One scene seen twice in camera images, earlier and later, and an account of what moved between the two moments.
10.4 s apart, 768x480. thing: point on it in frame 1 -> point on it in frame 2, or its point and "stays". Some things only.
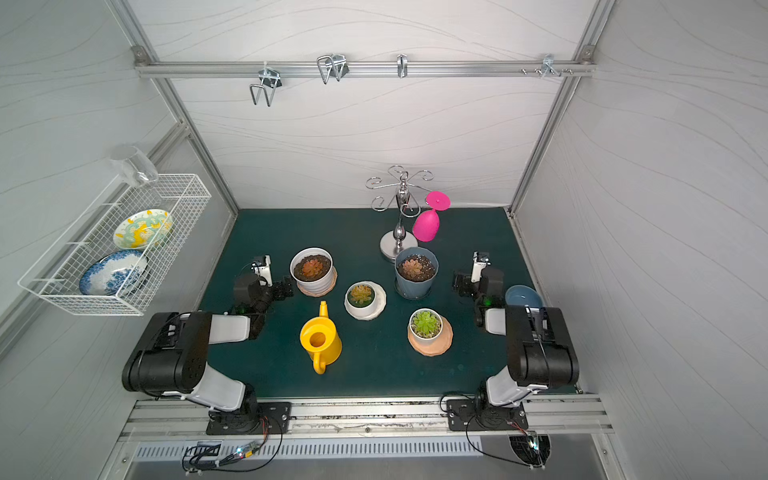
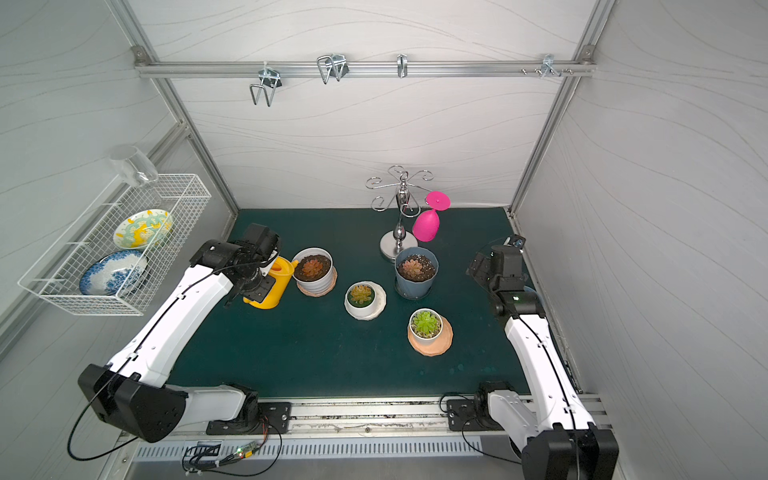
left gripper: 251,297 -> 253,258
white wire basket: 116,257 stays
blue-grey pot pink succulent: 415,270 stays
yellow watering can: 321,339 -> 281,272
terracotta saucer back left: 321,294 stays
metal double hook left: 270,80 stays
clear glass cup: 135,168 stays
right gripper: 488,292 -> 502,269
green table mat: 359,302 stays
